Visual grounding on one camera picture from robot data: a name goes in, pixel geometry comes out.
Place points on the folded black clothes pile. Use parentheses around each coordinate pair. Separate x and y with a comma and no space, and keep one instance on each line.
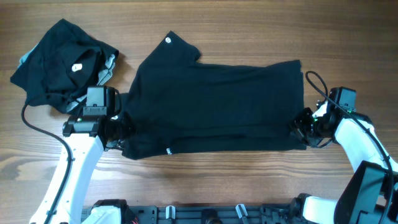
(61,67)

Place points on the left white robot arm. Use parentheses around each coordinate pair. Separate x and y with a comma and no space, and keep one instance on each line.
(99,127)

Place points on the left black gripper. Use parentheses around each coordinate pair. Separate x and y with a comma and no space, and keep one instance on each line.
(120,117)

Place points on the black t-shirt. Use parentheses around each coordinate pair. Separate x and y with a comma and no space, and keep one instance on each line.
(178,105)

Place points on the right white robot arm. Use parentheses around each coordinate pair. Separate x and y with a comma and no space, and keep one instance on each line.
(371,195)

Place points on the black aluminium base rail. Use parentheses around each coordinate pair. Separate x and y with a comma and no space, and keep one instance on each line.
(264,214)

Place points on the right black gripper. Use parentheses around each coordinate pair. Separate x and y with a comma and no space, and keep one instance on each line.
(299,124)

